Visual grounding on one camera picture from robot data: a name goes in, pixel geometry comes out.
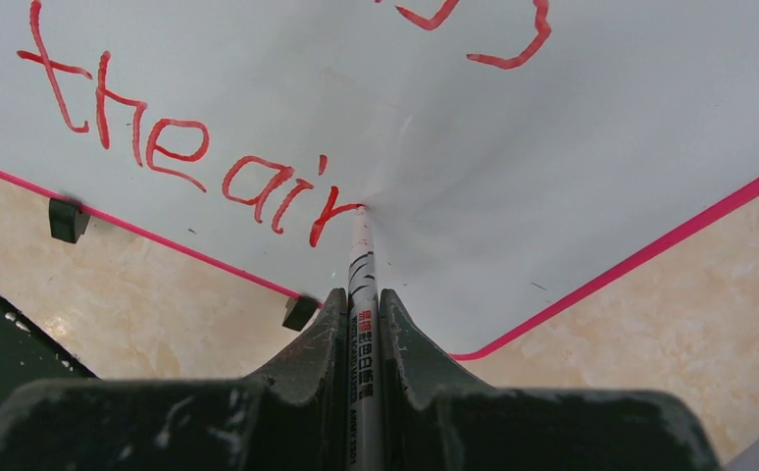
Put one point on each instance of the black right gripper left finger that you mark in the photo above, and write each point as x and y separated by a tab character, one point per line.
289	414

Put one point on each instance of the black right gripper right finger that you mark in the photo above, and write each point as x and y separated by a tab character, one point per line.
443	417

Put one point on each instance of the red framed whiteboard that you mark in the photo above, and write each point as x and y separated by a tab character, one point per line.
511	155

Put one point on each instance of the red whiteboard marker pen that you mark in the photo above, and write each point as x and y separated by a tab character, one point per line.
365	436

